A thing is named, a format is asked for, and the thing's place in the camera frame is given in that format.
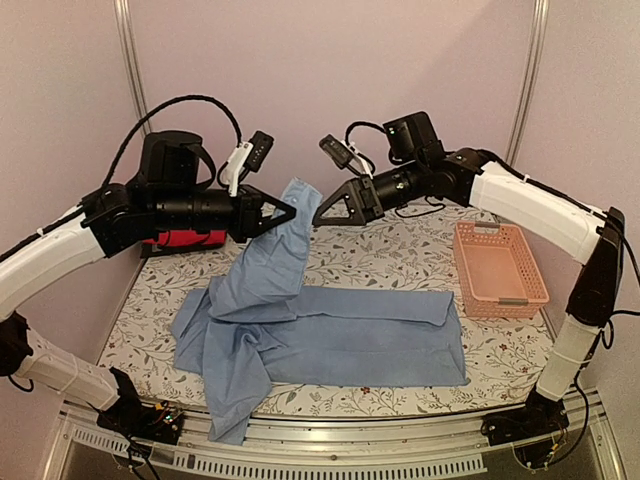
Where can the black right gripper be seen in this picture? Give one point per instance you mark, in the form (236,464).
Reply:
(361,201)

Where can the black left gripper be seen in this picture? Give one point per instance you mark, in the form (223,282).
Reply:
(248,221)

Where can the red t-shirt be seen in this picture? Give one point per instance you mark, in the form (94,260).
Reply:
(187,238)

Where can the light blue shirt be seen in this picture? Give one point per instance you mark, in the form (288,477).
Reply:
(260,324)

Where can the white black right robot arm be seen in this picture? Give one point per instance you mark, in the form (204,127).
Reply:
(480,179)

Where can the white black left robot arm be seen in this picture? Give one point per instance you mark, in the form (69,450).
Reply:
(176,188)

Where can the pink perforated plastic basket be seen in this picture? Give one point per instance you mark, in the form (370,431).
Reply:
(498,274)

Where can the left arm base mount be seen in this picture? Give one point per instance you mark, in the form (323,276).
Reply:
(131,418)

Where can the aluminium frame post left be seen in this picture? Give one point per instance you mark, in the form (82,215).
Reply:
(126,37)

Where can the aluminium frame post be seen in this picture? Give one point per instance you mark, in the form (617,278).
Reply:
(126,37)
(532,66)

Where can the aluminium frame post right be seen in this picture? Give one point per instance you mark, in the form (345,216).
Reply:
(532,66)

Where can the aluminium front rail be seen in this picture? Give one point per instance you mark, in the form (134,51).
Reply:
(448,446)

